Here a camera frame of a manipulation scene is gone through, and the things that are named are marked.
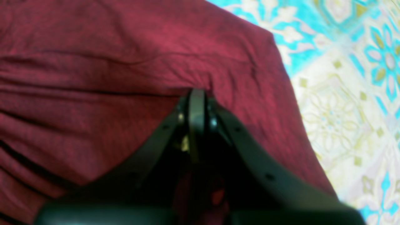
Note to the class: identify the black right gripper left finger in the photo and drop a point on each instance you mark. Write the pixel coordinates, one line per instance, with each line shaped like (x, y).
(140, 190)

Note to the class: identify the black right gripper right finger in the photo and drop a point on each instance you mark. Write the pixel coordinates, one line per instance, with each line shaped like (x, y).
(259, 190)

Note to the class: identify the patterned tablecloth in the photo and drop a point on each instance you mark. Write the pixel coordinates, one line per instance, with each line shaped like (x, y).
(343, 60)

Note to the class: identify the dark red t-shirt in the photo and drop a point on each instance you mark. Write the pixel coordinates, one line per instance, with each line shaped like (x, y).
(85, 82)

